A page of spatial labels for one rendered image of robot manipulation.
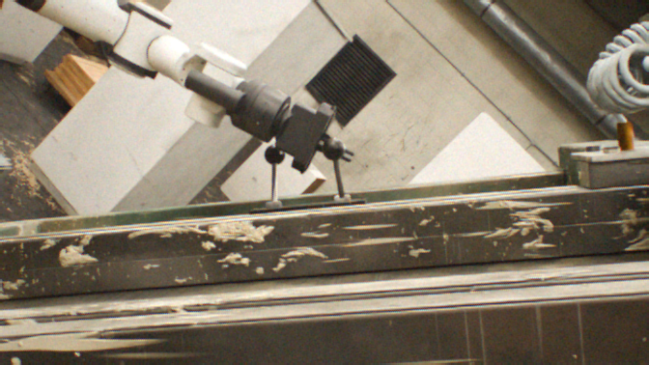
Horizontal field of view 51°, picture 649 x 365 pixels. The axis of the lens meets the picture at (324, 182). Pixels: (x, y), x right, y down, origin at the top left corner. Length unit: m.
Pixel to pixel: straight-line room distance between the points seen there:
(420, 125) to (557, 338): 8.90
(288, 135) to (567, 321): 0.86
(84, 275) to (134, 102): 2.89
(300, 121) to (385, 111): 8.17
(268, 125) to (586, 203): 0.54
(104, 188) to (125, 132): 0.31
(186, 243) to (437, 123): 8.45
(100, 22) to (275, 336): 1.08
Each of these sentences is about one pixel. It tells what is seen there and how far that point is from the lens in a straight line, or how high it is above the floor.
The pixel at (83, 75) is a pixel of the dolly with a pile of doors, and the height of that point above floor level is 0.28.
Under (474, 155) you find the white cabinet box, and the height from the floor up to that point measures 1.79.
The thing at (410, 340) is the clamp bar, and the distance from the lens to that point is 0.31.
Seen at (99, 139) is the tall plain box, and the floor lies 0.42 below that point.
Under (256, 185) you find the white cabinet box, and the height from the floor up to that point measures 0.27.
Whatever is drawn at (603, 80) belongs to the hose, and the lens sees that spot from 0.74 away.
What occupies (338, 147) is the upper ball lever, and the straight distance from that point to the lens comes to 1.09.
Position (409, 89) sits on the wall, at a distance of 9.28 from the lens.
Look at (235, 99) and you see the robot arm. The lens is 1.10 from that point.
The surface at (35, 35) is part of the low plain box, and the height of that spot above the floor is 0.27.
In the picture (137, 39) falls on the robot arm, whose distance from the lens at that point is 1.35.
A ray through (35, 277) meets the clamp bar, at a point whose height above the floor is 1.18.
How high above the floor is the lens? 1.62
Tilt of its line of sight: 8 degrees down
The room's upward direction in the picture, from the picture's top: 45 degrees clockwise
